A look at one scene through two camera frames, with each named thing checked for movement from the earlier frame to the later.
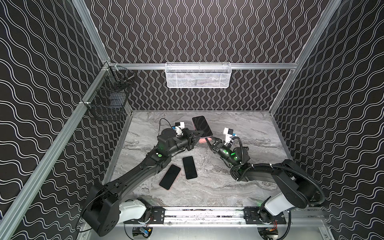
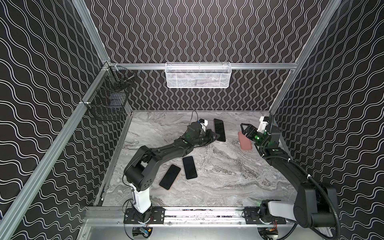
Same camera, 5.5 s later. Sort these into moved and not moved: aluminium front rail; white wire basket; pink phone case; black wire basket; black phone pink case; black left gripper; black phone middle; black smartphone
Moved: pink phone case; black left gripper; black smartphone
Not moved: white wire basket; black phone middle; black phone pink case; aluminium front rail; black wire basket
